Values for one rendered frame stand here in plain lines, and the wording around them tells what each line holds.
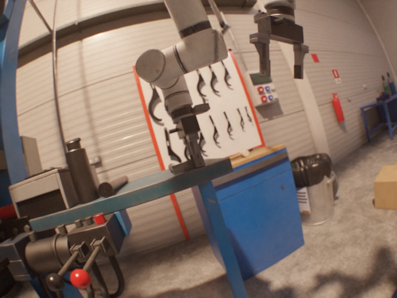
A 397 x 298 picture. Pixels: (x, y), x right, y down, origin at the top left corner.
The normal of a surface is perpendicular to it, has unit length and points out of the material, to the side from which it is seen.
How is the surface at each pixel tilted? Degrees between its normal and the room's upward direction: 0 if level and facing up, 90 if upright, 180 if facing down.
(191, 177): 90
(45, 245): 34
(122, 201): 90
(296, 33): 114
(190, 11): 120
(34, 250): 49
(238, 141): 90
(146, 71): 98
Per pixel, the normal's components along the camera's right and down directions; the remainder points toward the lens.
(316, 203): -0.44, 0.20
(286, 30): 0.39, 0.31
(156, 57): -0.26, 0.07
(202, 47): -0.04, 0.54
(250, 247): 0.23, -0.06
